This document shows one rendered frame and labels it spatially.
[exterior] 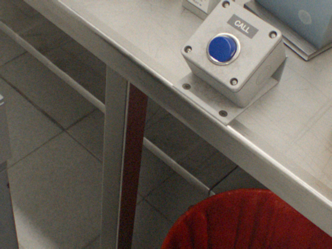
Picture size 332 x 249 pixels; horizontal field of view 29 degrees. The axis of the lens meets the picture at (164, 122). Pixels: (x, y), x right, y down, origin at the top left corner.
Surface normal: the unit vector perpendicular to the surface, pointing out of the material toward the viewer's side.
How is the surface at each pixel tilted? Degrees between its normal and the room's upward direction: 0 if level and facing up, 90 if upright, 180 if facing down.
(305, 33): 90
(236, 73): 30
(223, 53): 60
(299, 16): 90
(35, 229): 0
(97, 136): 0
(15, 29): 0
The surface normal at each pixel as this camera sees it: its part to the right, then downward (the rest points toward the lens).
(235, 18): -0.26, -0.30
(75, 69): 0.09, -0.65
